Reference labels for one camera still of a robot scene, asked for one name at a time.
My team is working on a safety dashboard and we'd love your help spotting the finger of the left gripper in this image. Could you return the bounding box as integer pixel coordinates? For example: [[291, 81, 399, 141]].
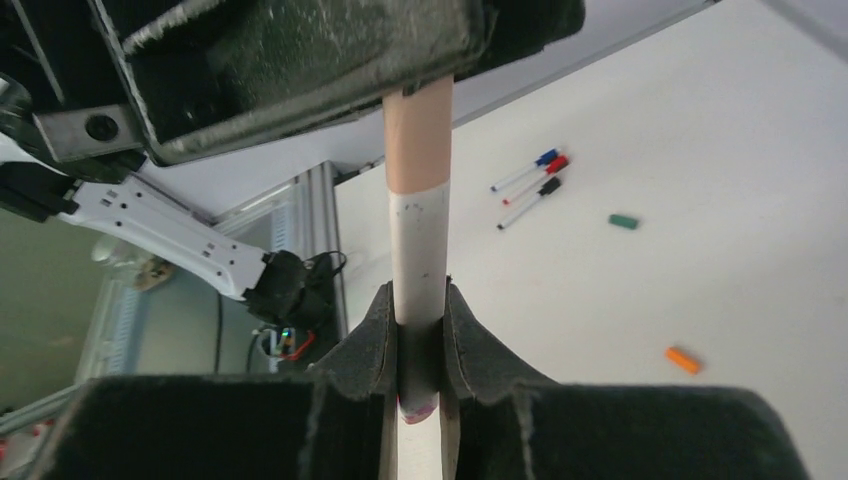
[[92, 0, 586, 166]]

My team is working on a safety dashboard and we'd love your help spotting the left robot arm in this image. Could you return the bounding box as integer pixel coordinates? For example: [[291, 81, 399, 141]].
[[1, 1, 586, 327]]

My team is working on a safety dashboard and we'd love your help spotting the white pen red tip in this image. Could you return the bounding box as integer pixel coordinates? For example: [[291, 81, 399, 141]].
[[501, 155, 570, 206]]

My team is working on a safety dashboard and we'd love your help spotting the white orange tip pen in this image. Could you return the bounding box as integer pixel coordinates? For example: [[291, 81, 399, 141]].
[[389, 183, 450, 425]]

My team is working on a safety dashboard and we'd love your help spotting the blue cap pen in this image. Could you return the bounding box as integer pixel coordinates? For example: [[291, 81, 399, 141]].
[[489, 149, 560, 192]]

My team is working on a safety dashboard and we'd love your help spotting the orange pen cap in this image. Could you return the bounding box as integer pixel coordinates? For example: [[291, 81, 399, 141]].
[[665, 347, 703, 375]]

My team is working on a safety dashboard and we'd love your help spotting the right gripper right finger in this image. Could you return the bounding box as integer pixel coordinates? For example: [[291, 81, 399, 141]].
[[441, 285, 808, 479]]

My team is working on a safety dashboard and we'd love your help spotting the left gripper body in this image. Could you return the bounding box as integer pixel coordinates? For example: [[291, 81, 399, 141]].
[[1, 1, 146, 222]]

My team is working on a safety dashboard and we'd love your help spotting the pink pen cap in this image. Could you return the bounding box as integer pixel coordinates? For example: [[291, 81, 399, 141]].
[[383, 76, 454, 195]]

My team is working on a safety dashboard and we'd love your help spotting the left controller board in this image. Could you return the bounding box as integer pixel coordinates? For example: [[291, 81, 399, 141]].
[[269, 328, 317, 361]]

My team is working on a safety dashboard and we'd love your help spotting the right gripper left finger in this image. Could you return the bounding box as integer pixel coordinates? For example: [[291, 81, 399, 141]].
[[29, 284, 397, 479]]

